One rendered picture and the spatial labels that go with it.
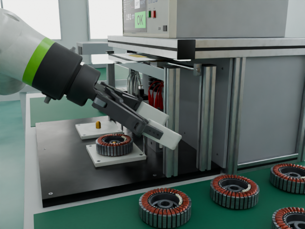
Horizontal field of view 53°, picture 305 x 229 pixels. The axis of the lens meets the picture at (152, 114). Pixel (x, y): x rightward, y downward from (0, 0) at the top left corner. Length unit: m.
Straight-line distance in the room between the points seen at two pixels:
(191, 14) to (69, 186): 0.54
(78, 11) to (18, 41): 5.10
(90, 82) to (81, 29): 5.10
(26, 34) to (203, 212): 0.50
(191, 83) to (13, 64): 0.58
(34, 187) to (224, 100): 0.54
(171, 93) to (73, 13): 4.96
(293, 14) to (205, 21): 7.05
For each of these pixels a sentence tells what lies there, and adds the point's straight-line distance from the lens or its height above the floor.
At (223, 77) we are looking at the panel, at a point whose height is 1.02.
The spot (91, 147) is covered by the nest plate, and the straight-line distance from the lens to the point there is 0.99.
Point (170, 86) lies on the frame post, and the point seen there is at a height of 1.01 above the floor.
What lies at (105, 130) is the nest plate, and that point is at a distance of 1.15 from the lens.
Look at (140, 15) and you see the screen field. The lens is 1.04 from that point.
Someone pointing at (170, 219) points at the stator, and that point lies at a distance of 0.64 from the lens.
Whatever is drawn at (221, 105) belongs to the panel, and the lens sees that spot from 0.84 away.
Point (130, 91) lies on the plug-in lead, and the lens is 1.18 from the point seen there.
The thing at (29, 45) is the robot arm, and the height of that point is 1.11.
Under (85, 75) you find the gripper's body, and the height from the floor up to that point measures 1.06.
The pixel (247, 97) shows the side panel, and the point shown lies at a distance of 0.86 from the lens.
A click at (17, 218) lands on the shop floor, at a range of 2.21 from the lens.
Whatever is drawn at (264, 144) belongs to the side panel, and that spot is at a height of 0.82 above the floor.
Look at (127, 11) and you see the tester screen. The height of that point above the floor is 1.20.
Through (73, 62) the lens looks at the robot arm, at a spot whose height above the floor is 1.08.
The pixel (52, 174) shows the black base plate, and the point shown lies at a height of 0.77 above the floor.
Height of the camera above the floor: 1.13
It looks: 15 degrees down
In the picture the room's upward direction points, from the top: straight up
